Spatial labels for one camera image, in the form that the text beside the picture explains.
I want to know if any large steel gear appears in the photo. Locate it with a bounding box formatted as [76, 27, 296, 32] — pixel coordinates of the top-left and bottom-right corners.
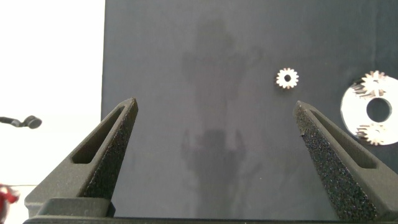
[352, 70, 389, 100]

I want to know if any small steel gear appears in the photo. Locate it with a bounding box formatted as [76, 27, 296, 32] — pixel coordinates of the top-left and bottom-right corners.
[275, 67, 300, 90]

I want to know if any round white plate with pins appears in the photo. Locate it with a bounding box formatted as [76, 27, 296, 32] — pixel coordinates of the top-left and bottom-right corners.
[340, 74, 398, 146]

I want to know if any red object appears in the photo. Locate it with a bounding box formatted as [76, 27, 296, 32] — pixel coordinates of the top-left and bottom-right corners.
[0, 183, 21, 224]

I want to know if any dark grey mat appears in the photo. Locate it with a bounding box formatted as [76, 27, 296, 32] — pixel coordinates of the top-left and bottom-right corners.
[100, 0, 398, 220]

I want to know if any black cable with round end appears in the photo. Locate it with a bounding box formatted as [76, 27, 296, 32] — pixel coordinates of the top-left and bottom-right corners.
[0, 114, 43, 130]

